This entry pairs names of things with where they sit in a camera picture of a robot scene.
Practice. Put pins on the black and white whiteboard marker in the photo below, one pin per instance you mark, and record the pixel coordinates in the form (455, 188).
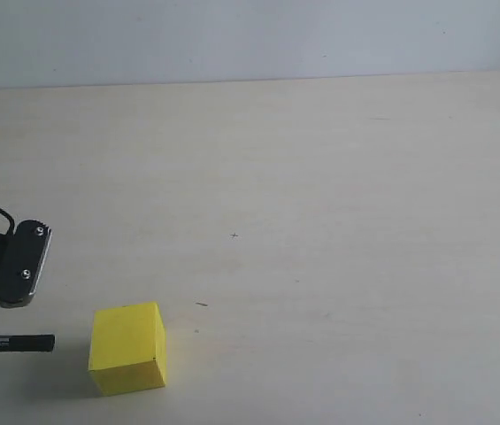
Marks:
(27, 343)

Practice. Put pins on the yellow wooden cube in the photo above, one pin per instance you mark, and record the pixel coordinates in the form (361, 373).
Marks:
(128, 349)

